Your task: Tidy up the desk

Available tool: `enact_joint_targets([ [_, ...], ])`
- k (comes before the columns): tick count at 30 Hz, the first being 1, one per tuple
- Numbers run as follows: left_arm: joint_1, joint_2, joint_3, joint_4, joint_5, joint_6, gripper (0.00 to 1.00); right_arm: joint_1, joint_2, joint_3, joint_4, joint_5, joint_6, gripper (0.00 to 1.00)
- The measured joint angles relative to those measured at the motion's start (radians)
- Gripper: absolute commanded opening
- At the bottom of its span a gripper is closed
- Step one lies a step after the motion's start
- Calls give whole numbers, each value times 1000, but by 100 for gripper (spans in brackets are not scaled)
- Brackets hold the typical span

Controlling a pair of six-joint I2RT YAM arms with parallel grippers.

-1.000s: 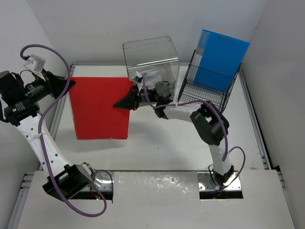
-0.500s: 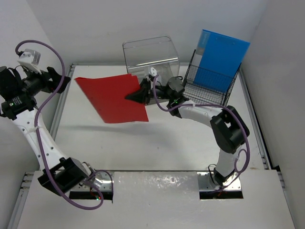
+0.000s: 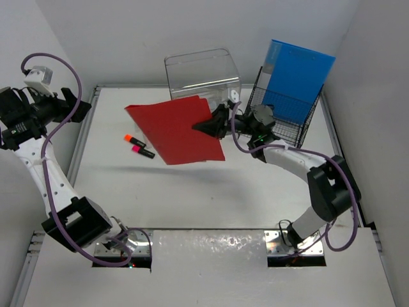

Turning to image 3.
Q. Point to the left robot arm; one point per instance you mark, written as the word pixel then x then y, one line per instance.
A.
pixel 70 217

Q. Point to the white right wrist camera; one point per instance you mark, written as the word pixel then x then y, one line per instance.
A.
pixel 233 98

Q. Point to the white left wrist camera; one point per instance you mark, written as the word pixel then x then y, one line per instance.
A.
pixel 39 78

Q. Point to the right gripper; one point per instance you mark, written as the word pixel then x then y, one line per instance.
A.
pixel 216 125

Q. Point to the black wire mesh rack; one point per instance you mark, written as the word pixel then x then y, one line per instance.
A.
pixel 292 116

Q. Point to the white front cover panel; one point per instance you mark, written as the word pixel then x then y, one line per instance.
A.
pixel 212 268

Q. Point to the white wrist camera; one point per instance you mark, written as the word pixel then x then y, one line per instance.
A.
pixel 39 78
pixel 233 98

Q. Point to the blue folder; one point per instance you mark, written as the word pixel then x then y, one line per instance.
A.
pixel 295 71

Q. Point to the red folder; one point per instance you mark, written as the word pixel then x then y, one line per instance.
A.
pixel 169 128

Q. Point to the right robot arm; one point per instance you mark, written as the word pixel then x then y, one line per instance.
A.
pixel 332 187

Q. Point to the aluminium table frame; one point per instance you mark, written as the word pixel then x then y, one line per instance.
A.
pixel 238 194

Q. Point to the clear plastic drawer organizer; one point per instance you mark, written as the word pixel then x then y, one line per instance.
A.
pixel 210 74

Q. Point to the orange black highlighter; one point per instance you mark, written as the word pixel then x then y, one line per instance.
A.
pixel 134 141

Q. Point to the pink black highlighter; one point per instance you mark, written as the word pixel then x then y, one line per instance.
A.
pixel 143 151

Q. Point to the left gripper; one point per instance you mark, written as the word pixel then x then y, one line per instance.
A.
pixel 61 105

